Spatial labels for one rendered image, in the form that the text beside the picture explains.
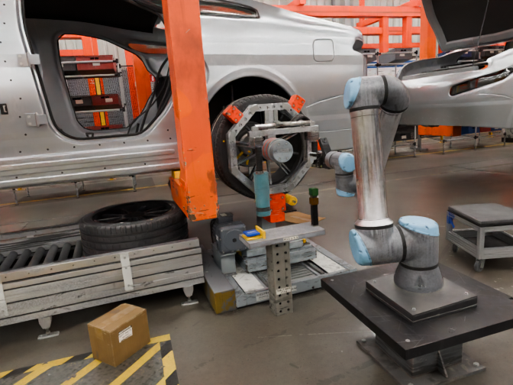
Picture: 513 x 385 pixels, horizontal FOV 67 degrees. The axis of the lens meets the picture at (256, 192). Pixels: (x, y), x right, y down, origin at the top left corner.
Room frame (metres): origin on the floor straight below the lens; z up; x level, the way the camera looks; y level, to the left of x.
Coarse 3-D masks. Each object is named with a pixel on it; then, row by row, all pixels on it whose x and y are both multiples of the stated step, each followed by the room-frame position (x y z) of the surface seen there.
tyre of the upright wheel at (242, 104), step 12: (252, 96) 2.40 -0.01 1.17; (264, 96) 2.41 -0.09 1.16; (276, 96) 2.44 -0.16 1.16; (240, 108) 2.36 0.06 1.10; (216, 120) 2.49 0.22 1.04; (228, 120) 2.33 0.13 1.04; (216, 132) 2.37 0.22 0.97; (216, 144) 2.31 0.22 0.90; (216, 156) 2.32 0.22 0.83; (216, 168) 2.40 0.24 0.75; (228, 180) 2.32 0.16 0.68; (300, 180) 2.48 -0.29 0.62; (240, 192) 2.35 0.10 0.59; (252, 192) 2.37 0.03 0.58
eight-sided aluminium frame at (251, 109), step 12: (252, 108) 2.29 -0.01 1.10; (264, 108) 2.32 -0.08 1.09; (276, 108) 2.34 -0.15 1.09; (288, 108) 2.37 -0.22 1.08; (240, 120) 2.27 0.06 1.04; (300, 120) 2.41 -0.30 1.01; (228, 132) 2.27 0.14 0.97; (228, 144) 2.26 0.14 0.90; (228, 156) 2.28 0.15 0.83; (228, 168) 2.30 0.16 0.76; (300, 168) 2.44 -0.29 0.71; (240, 180) 2.26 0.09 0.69; (288, 180) 2.42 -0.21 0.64; (276, 192) 2.33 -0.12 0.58
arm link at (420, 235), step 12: (408, 216) 1.53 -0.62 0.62; (420, 216) 1.53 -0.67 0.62; (408, 228) 1.43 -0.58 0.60; (420, 228) 1.41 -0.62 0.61; (432, 228) 1.41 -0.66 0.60; (408, 240) 1.41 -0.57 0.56; (420, 240) 1.41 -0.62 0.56; (432, 240) 1.41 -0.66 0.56; (408, 252) 1.41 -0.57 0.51; (420, 252) 1.41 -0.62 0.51; (432, 252) 1.41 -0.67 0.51; (408, 264) 1.44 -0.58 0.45; (420, 264) 1.41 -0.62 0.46; (432, 264) 1.41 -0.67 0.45
